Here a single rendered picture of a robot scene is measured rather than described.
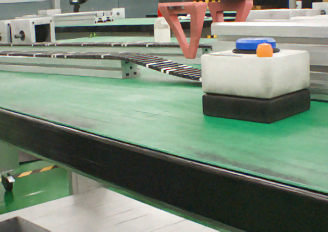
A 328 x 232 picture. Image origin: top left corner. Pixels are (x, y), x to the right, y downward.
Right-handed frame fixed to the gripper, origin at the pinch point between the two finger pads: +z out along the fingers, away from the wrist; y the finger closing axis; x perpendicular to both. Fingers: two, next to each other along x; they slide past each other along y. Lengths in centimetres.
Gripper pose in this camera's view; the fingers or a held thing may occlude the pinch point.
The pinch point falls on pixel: (209, 49)
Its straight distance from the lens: 75.2
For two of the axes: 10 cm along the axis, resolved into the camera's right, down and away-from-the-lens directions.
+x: -7.2, -1.1, 6.9
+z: 0.5, 9.8, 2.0
